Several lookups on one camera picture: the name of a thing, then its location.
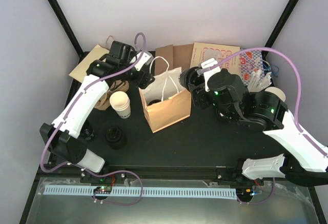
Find cakes printed paper bag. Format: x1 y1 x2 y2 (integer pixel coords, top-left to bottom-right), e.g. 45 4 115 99
190 42 240 67

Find black cup lid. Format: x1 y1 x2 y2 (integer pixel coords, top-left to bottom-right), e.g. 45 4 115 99
148 99 161 105

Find cup of white straws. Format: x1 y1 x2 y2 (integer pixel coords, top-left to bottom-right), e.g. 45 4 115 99
247 70 272 92

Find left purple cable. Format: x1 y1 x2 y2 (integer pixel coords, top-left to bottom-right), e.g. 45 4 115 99
40 32 144 206

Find stack of plain paper cups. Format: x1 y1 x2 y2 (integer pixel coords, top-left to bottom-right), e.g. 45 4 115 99
265 87 286 102

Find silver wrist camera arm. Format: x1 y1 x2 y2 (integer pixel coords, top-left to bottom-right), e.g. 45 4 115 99
130 51 154 71
196 58 221 92

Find stack of black cup lids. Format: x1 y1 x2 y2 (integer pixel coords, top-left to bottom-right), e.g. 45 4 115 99
105 126 127 150

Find yellow kraft paper bag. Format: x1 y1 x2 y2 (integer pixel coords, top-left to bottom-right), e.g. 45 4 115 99
69 45 109 83

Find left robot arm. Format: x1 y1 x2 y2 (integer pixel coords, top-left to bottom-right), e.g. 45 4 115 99
39 41 155 182

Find white slotted cable duct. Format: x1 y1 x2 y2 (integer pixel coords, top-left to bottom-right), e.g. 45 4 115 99
43 185 237 200

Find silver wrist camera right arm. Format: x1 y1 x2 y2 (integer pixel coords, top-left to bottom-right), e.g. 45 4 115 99
196 58 221 92

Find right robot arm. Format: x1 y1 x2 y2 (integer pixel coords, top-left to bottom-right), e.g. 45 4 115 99
183 67 327 187

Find brown flat paper bag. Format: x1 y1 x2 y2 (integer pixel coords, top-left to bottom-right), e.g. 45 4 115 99
155 44 194 71

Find black printed paper cup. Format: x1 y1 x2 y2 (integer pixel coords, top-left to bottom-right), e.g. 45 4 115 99
179 67 204 92

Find purple cable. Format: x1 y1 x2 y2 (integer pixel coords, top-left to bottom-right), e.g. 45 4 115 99
40 32 144 206
199 47 328 206

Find blue checkered paper bag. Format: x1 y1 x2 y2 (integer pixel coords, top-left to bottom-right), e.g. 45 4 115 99
239 50 265 86

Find orange paper bag white handles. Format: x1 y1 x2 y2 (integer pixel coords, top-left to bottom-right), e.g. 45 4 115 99
139 56 191 133

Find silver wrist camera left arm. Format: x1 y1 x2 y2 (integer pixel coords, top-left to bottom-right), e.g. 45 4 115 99
130 51 154 71

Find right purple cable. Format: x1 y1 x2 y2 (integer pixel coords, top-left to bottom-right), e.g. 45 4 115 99
199 47 328 206

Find stack of pulp cup carriers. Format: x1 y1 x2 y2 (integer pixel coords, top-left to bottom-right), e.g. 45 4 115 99
94 80 129 111

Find stack of white paper cups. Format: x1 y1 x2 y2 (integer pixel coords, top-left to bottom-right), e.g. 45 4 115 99
110 91 131 119

